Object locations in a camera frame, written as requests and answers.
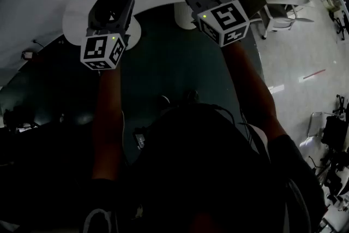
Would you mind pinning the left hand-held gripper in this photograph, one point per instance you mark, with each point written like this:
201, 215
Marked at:
95, 49

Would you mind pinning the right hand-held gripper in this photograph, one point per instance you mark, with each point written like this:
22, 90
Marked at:
226, 24

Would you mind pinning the person's right forearm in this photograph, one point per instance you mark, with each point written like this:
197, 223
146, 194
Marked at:
251, 90

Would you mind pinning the person's right shoe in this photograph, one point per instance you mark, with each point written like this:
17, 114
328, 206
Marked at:
192, 95

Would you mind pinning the person's shoe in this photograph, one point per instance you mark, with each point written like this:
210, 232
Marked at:
192, 95
164, 100

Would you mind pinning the clear white chair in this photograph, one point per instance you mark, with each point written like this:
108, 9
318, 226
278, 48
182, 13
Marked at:
312, 133

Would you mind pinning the person's left forearm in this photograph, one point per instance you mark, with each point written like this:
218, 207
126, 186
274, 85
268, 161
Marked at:
107, 117

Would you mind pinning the small dark floor device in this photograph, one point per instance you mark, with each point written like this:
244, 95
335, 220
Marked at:
27, 55

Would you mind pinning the person's black shirt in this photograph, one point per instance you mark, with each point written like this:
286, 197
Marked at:
196, 185

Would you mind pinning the white office chair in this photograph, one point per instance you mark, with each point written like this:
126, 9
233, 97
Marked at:
280, 21

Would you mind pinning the black office chair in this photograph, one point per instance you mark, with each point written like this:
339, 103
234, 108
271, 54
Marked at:
340, 26
334, 131

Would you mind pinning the person's left shoe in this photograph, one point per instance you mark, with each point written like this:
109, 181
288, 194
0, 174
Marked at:
164, 100

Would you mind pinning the small black waist box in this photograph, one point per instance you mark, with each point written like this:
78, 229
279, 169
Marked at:
140, 139

